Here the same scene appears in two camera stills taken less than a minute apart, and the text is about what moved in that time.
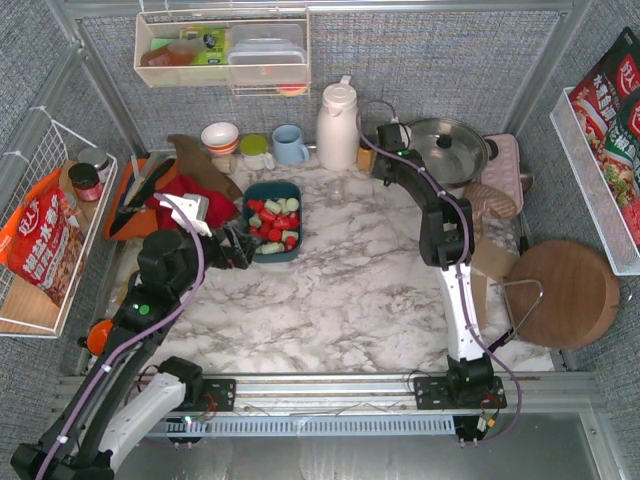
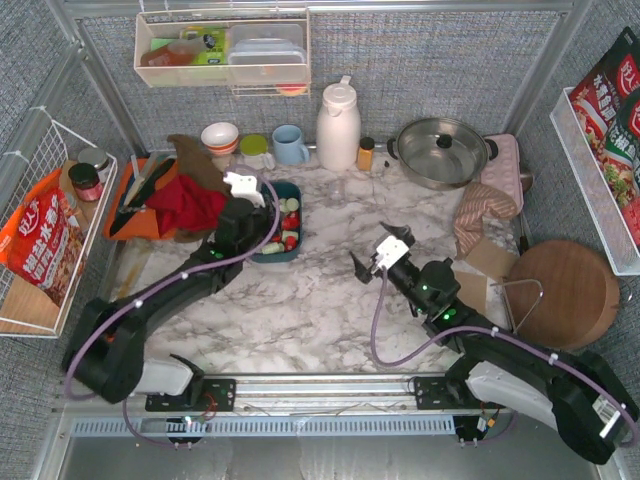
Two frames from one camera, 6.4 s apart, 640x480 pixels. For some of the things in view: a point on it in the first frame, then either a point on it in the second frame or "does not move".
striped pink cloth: x=486 y=200 does not move
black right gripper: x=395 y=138 to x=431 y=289
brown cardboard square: x=480 y=289 does not move
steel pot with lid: x=455 y=150 does not move
